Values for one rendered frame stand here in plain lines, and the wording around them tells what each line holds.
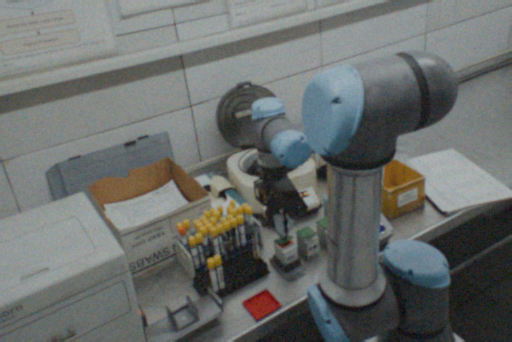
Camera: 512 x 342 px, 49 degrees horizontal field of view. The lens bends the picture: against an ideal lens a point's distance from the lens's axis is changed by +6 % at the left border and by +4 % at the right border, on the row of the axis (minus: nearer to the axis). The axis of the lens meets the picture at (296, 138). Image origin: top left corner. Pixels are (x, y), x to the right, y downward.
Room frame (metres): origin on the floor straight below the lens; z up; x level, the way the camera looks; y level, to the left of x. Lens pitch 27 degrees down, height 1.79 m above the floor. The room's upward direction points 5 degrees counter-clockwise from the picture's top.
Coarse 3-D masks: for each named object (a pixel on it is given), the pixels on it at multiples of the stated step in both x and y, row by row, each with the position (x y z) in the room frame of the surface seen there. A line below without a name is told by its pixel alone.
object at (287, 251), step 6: (276, 246) 1.08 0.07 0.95; (282, 246) 1.07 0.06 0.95; (288, 246) 1.07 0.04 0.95; (294, 246) 1.08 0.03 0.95; (276, 252) 1.09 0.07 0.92; (282, 252) 1.06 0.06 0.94; (288, 252) 1.06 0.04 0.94; (294, 252) 1.07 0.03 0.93; (282, 258) 1.06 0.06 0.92; (288, 258) 1.06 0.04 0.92; (294, 258) 1.07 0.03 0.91
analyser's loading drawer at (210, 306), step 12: (204, 300) 0.96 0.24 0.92; (216, 300) 0.94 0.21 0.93; (168, 312) 0.91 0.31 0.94; (180, 312) 0.93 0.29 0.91; (192, 312) 0.92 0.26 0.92; (204, 312) 0.92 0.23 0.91; (216, 312) 0.92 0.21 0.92; (156, 324) 0.90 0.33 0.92; (168, 324) 0.90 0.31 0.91; (180, 324) 0.89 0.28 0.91; (192, 324) 0.89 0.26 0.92; (156, 336) 0.87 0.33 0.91; (168, 336) 0.86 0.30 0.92; (180, 336) 0.87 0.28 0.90
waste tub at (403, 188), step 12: (384, 168) 1.40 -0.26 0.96; (396, 168) 1.41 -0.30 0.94; (408, 168) 1.37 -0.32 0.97; (384, 180) 1.40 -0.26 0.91; (396, 180) 1.41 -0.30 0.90; (408, 180) 1.37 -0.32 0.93; (420, 180) 1.30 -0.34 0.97; (384, 192) 1.26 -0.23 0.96; (396, 192) 1.26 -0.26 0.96; (408, 192) 1.28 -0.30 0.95; (420, 192) 1.30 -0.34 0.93; (384, 204) 1.26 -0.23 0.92; (396, 204) 1.26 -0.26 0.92; (408, 204) 1.28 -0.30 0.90; (420, 204) 1.30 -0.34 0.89; (384, 216) 1.26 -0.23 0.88; (396, 216) 1.26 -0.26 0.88
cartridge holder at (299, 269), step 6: (270, 258) 1.11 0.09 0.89; (276, 258) 1.08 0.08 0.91; (300, 258) 1.07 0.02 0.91; (276, 264) 1.08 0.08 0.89; (282, 264) 1.06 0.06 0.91; (288, 264) 1.06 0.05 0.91; (294, 264) 1.06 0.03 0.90; (300, 264) 1.07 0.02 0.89; (282, 270) 1.06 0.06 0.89; (288, 270) 1.05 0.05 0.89; (294, 270) 1.06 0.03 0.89; (300, 270) 1.05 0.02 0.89; (288, 276) 1.04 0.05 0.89; (294, 276) 1.04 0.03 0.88
